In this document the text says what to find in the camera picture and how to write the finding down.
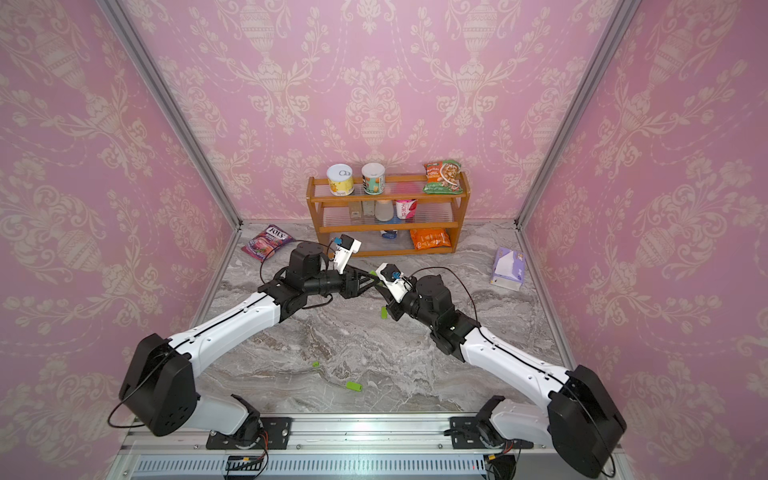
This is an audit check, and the purple tissue pack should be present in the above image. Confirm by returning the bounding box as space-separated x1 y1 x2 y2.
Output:
490 247 526 291

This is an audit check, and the pink white cup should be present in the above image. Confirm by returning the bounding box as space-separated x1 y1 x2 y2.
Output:
394 199 418 221

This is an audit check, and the wooden shelf rack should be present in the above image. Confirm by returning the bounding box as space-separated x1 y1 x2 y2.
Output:
305 172 471 257

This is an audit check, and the green red snack bag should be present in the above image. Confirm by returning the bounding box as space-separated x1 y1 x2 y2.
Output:
423 159 464 195

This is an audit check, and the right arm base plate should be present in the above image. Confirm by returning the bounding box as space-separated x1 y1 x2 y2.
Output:
443 416 534 453

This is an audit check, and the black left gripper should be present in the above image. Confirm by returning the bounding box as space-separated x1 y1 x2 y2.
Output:
304 263 380 300

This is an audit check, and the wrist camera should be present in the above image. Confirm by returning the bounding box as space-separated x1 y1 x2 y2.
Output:
287 234 362 280
375 263 449 306

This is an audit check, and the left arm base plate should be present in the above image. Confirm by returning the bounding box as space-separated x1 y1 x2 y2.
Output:
205 417 293 452

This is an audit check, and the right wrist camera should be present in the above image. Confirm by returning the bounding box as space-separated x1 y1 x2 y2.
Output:
375 263 449 306

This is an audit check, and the yellow white can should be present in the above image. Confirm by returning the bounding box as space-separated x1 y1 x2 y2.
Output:
327 164 355 197

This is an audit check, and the green white can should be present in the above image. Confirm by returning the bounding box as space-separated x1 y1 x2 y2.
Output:
361 162 386 195

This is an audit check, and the aluminium front rail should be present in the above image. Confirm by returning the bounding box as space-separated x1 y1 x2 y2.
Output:
119 412 625 457

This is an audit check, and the pink candy bag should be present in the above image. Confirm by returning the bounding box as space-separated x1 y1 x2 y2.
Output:
241 224 295 263

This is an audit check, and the white bottle on shelf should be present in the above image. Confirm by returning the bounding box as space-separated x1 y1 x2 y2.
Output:
375 200 394 223

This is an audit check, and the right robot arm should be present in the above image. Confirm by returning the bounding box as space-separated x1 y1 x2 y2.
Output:
376 286 627 479

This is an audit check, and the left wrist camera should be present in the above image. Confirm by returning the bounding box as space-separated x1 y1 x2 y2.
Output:
287 234 362 280

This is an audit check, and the orange chips bag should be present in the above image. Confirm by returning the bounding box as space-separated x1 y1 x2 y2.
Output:
410 228 452 251

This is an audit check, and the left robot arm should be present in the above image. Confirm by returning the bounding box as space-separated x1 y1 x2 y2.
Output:
119 267 381 449

